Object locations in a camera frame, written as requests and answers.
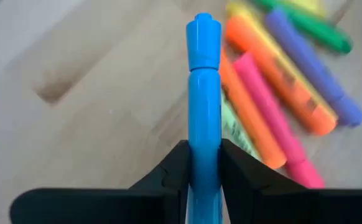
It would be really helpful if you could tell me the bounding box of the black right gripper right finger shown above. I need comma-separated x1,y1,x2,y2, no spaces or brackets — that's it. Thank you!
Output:
221,139,362,224

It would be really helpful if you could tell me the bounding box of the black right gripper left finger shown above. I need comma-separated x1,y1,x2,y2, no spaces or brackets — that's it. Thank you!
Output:
9,139,191,224

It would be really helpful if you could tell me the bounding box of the pink highlighter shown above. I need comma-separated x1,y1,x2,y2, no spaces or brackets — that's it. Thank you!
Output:
233,52,325,190

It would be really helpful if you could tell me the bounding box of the light green highlighter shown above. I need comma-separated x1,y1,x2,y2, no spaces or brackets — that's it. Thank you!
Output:
220,90,262,162

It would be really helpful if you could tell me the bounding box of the blue highlighter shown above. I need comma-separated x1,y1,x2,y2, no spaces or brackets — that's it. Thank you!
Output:
185,12,224,224

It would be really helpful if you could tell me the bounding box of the purple highlighter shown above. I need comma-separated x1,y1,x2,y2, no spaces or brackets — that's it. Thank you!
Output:
264,7,362,128

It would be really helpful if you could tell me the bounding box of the thick yellow highlighter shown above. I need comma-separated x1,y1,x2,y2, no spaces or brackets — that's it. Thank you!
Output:
226,0,339,121

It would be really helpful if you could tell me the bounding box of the slim yellow highlighter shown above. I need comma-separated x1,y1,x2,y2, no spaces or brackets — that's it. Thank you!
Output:
280,0,328,18

